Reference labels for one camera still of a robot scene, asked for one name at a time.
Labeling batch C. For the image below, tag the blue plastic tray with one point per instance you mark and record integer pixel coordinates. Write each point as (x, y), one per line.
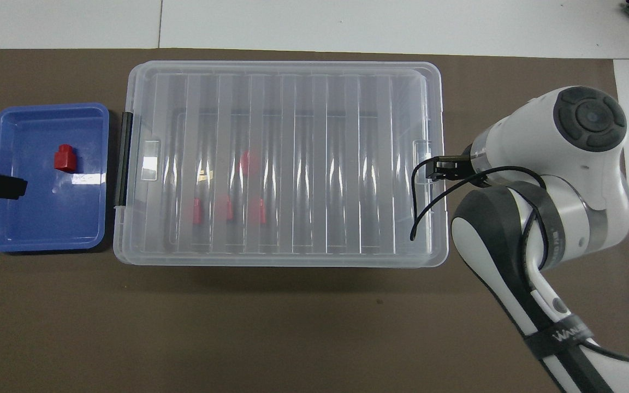
(47, 218)

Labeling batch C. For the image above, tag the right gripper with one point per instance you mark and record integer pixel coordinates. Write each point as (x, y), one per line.
(464, 164)

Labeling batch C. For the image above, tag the clear plastic storage box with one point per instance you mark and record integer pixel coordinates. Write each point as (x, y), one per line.
(123, 256)

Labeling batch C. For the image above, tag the clear ribbed box lid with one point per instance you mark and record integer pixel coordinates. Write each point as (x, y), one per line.
(320, 136)

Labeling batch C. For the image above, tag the red toy block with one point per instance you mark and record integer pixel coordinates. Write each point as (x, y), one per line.
(197, 210)
(227, 209)
(245, 160)
(64, 159)
(262, 210)

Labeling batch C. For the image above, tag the black box latch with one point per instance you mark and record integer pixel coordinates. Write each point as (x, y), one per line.
(124, 158)

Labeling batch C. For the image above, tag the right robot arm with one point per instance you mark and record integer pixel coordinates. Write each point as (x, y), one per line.
(555, 142)

